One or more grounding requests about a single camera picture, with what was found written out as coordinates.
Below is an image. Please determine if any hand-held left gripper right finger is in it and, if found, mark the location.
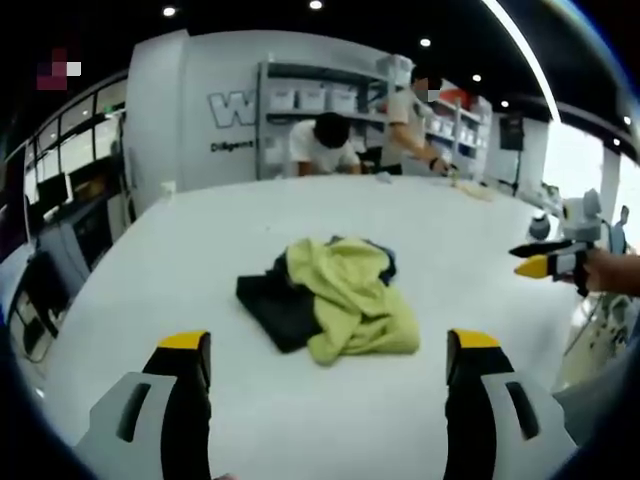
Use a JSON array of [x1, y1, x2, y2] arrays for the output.
[[443, 328, 592, 480]]

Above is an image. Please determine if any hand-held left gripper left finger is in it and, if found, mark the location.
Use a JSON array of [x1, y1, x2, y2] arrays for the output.
[[74, 329, 214, 480]]

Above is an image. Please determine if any black garment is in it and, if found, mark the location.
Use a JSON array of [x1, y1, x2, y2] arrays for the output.
[[235, 272, 324, 355]]

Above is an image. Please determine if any light green garment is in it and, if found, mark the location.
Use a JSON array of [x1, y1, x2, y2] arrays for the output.
[[286, 236, 422, 369]]

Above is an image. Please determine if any person's right hand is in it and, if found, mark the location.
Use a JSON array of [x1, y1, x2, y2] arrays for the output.
[[585, 247, 640, 293]]

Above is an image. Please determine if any grey round device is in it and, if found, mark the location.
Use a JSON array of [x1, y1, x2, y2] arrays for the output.
[[528, 213, 553, 242]]

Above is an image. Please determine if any beige cloth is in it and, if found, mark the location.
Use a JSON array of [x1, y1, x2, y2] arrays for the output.
[[449, 172, 497, 203]]

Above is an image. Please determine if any black sign on stand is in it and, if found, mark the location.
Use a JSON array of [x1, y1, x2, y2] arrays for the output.
[[498, 116, 525, 196]]

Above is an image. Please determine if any white shelving unit with bins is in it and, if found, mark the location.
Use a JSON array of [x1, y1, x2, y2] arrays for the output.
[[424, 89, 495, 177]]

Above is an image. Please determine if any dark office chair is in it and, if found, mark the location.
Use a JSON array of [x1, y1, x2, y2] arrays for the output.
[[12, 251, 74, 364]]

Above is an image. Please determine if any long ceiling light strip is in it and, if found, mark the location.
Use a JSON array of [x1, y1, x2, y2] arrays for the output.
[[480, 0, 560, 123]]

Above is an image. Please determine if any grey equipment cabinet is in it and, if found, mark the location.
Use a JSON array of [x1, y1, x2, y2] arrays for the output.
[[38, 198, 112, 274]]

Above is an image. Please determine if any black computer monitor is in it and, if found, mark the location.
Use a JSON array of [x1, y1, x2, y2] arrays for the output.
[[67, 158, 110, 199], [35, 172, 70, 207]]

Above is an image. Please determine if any row of white storage bins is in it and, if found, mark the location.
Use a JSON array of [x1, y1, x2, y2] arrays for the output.
[[269, 82, 361, 114]]

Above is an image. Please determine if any grey metal shelving unit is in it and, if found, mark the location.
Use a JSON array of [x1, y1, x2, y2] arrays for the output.
[[255, 59, 399, 180]]

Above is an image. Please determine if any white equipment with cables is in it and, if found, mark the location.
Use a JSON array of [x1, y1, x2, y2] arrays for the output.
[[562, 293, 634, 384]]

